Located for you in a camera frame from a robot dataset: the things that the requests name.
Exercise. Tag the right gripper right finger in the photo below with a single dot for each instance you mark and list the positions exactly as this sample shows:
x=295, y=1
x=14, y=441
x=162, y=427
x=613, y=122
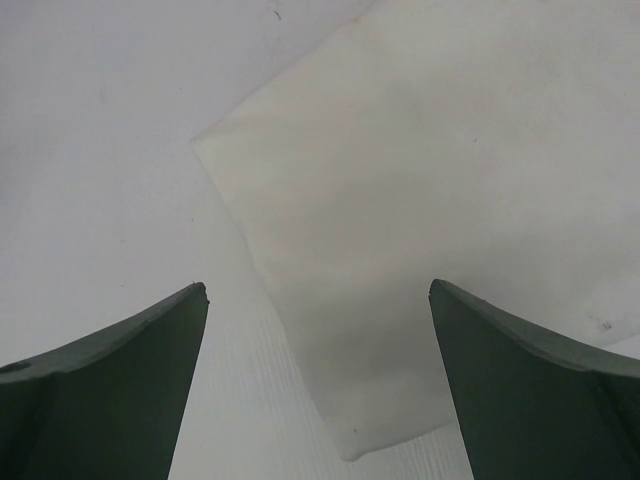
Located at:
x=532, y=403

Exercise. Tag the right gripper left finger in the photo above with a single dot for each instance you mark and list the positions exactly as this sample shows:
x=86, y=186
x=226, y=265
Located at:
x=108, y=405

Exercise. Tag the folded white t shirt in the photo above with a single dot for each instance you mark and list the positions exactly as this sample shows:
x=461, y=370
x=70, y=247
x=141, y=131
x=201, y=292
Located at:
x=492, y=144

